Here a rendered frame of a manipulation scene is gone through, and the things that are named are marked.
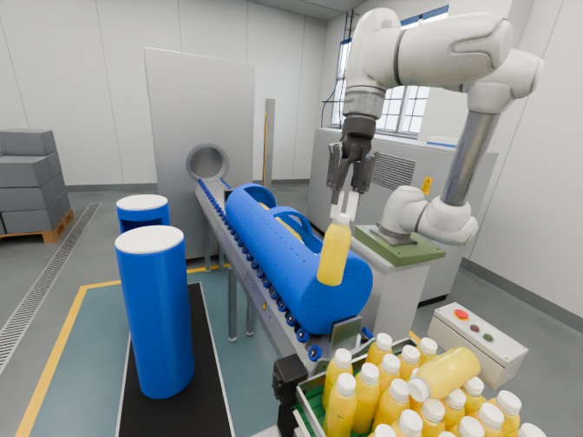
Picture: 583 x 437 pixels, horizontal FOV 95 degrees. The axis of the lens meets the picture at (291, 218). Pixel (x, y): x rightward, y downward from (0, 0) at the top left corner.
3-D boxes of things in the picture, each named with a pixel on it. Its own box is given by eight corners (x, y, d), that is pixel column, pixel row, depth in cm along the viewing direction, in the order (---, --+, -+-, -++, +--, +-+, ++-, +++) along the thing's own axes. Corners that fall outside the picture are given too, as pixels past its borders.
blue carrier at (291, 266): (270, 227, 167) (274, 183, 157) (363, 323, 95) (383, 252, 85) (224, 231, 154) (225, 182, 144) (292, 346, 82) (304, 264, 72)
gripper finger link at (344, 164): (359, 146, 61) (355, 143, 60) (343, 192, 62) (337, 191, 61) (349, 146, 64) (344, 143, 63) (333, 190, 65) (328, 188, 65)
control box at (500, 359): (446, 326, 89) (455, 300, 85) (514, 377, 72) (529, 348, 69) (426, 335, 84) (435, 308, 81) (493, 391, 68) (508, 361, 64)
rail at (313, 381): (405, 343, 87) (408, 336, 86) (407, 345, 86) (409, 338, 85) (296, 390, 69) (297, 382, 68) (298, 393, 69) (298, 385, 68)
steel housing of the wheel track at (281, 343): (225, 211, 278) (224, 178, 265) (365, 406, 100) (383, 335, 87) (195, 213, 265) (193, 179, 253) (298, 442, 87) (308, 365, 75)
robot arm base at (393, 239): (388, 225, 155) (390, 217, 153) (418, 244, 137) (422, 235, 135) (363, 226, 147) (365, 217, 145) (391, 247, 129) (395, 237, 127)
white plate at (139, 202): (111, 198, 167) (112, 199, 168) (122, 211, 149) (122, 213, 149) (159, 192, 185) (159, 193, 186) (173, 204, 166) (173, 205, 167)
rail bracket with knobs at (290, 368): (299, 375, 79) (302, 349, 75) (311, 398, 73) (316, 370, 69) (267, 388, 75) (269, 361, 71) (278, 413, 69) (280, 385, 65)
